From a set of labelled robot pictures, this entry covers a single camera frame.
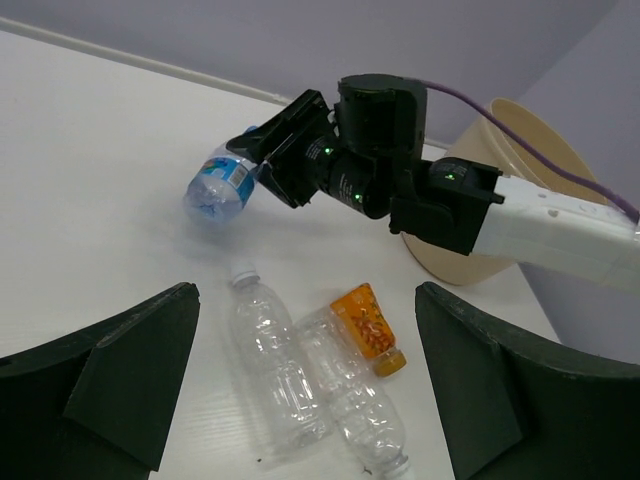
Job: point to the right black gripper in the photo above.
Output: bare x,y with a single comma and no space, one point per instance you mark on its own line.
300,149

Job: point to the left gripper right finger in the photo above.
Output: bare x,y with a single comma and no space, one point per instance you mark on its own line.
515,405

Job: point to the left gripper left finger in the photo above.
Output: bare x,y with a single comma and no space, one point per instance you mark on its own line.
98,403

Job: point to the blue label small bottle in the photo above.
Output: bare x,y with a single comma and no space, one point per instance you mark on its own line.
221,188

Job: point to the short orange bottle orange cap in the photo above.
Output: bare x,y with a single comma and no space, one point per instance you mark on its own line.
363,319

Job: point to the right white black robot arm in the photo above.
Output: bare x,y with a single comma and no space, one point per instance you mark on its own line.
365,151

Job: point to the clear bottle blue cap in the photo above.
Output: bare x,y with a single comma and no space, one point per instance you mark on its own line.
363,412

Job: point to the clear bottle without cap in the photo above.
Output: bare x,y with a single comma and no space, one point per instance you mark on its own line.
280,381

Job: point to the metal table edge rail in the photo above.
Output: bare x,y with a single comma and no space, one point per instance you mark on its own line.
221,57

